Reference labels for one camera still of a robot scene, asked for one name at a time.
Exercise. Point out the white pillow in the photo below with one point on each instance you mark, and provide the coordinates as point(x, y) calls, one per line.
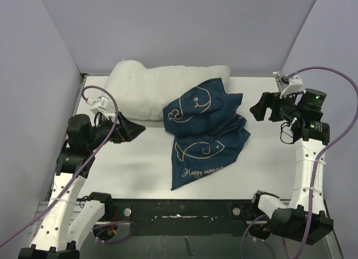
point(141, 93)

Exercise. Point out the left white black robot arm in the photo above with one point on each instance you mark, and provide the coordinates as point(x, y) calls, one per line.
point(80, 144)

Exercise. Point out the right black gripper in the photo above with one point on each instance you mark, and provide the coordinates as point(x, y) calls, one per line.
point(259, 109)

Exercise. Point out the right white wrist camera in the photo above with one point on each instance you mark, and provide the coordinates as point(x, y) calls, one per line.
point(290, 85)

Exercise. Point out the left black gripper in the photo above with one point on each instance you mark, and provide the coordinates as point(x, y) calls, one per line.
point(126, 130)

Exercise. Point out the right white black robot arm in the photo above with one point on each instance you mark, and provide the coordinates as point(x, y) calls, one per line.
point(304, 218)

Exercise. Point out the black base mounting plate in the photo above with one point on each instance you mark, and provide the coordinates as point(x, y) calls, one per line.
point(168, 217)

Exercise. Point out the dark blue embroidered pillowcase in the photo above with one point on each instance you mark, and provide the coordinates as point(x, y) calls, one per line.
point(208, 132)

